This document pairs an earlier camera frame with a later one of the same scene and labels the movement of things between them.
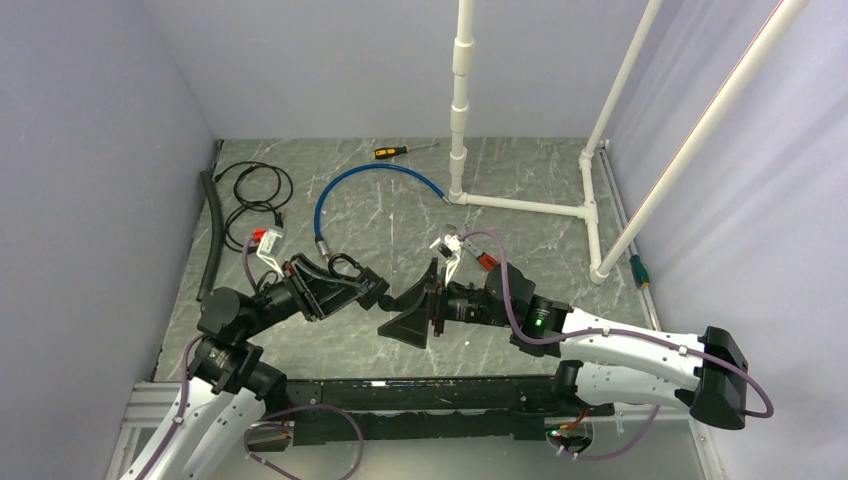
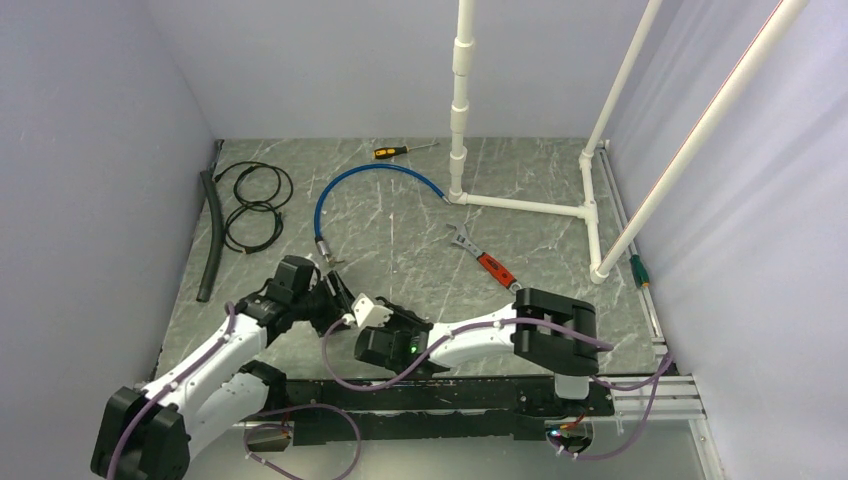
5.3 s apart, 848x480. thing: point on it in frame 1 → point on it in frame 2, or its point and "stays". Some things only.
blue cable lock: x=322 y=246 stays
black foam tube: x=213 y=254 stays
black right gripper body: x=464 y=304 → x=399 y=322
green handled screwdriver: x=639 y=272 stays
